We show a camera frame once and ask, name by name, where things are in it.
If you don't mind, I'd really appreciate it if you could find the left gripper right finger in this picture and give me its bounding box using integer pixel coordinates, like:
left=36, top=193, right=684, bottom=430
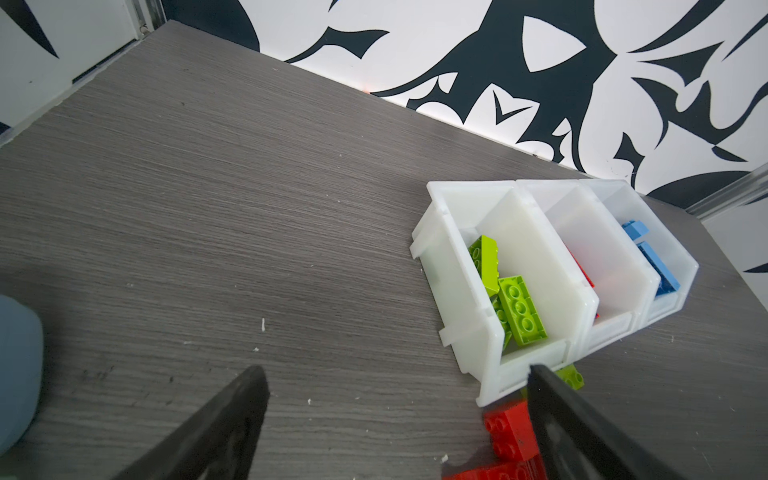
left=527, top=364, right=683, bottom=479

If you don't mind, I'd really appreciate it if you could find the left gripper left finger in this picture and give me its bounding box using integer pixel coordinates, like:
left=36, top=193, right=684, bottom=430
left=115, top=365, right=269, bottom=479

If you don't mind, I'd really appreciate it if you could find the red arch lego piece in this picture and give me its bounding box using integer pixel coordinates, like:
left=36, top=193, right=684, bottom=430
left=443, top=456, right=548, bottom=480

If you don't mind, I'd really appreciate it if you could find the red lego brick pair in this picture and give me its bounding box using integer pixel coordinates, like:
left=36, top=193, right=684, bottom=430
left=568, top=249, right=600, bottom=320

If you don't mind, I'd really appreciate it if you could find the blue lego brick cluster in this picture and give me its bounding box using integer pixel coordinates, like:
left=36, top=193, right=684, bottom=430
left=637, top=241, right=680, bottom=297

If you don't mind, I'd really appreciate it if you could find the blue lego brick bottom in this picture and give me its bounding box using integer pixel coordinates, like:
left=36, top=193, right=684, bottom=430
left=622, top=220, right=649, bottom=242

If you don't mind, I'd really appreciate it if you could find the green lego brick cluster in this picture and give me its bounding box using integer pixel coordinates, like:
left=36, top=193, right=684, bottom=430
left=490, top=295, right=513, bottom=351

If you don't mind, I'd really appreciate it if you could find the small red lego brick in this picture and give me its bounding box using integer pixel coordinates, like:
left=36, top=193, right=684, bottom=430
left=483, top=400, right=540, bottom=462

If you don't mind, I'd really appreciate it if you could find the left white bin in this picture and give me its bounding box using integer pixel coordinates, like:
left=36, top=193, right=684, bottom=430
left=410, top=181, right=599, bottom=407

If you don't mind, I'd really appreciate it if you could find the white bin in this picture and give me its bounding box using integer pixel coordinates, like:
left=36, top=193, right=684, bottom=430
left=410, top=181, right=599, bottom=407
left=583, top=179, right=699, bottom=329
left=521, top=180, right=660, bottom=358

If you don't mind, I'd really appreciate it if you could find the middle white bin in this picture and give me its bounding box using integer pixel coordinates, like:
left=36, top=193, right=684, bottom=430
left=521, top=180, right=660, bottom=358

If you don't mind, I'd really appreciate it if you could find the right white bin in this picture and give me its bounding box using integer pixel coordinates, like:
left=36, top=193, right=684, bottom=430
left=583, top=179, right=699, bottom=329

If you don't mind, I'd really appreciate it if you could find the light blue lidded container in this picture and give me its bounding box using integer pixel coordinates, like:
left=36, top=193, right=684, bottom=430
left=1, top=295, right=44, bottom=454

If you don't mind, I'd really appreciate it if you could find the aluminium frame rail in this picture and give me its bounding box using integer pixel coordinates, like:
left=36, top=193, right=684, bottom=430
left=685, top=164, right=767, bottom=221

